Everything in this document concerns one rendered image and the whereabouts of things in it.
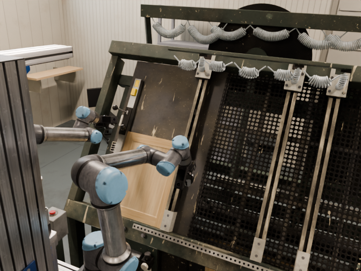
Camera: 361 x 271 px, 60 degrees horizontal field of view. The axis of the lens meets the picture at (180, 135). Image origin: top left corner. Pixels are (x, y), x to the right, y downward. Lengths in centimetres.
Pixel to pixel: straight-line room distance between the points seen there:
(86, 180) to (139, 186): 106
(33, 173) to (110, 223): 33
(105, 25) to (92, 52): 56
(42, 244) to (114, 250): 30
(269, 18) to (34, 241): 202
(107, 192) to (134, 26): 449
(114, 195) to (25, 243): 40
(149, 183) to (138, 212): 20
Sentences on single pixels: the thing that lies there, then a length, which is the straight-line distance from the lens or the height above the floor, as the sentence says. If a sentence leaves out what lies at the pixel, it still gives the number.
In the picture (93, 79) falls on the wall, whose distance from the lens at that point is 601.
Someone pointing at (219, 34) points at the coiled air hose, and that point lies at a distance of 254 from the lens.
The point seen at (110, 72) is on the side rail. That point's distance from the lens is 243.
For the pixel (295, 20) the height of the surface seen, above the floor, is 215.
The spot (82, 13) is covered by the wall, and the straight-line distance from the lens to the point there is 595.
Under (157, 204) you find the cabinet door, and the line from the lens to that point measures 209.
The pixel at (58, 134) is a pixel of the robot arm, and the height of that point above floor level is 157.
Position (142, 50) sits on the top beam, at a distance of 232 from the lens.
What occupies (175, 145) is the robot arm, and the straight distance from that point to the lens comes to 141.
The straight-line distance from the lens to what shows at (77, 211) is 234.
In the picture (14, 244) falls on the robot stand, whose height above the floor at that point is 141.
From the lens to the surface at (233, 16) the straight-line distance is 253.
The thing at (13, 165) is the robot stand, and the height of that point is 170.
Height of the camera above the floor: 221
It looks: 23 degrees down
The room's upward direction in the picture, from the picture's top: 3 degrees clockwise
